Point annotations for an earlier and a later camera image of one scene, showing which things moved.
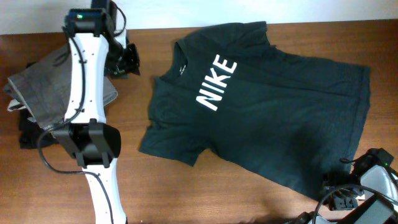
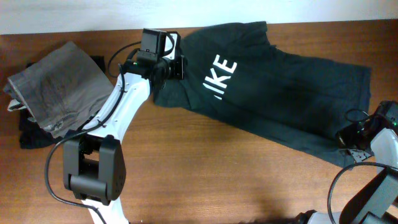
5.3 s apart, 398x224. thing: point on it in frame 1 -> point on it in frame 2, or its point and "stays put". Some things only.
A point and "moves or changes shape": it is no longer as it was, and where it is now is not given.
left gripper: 132,65 -> 178,60
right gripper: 336,204 -> 342,136
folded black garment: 32,137 stays put
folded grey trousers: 43,86 stays put
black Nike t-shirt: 227,93 moves or changes shape
